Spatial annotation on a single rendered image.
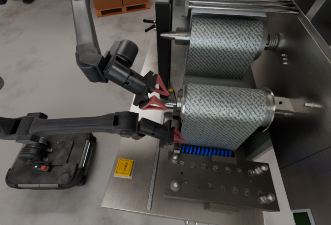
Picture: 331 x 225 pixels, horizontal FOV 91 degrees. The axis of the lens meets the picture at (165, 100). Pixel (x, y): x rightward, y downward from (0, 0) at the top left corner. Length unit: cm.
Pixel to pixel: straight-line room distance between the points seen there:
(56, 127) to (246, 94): 64
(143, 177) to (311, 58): 74
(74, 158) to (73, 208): 44
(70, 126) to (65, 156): 109
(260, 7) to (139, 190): 84
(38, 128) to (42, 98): 194
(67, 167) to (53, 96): 121
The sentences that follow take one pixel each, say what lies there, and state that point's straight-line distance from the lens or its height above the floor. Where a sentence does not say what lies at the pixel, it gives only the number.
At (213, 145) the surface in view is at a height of 105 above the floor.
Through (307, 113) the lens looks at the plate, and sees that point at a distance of 58.
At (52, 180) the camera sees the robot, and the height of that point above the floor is 24.
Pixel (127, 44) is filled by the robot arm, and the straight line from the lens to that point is 49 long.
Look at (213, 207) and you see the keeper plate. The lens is 70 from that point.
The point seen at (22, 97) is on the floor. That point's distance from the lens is 284.
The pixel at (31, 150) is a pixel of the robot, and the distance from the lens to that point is 173.
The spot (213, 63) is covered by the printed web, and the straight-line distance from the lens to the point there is 67.
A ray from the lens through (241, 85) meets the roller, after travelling 68.
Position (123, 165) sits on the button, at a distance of 82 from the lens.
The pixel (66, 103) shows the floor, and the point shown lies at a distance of 244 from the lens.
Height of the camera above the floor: 170
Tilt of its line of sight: 54 degrees down
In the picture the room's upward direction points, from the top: straight up
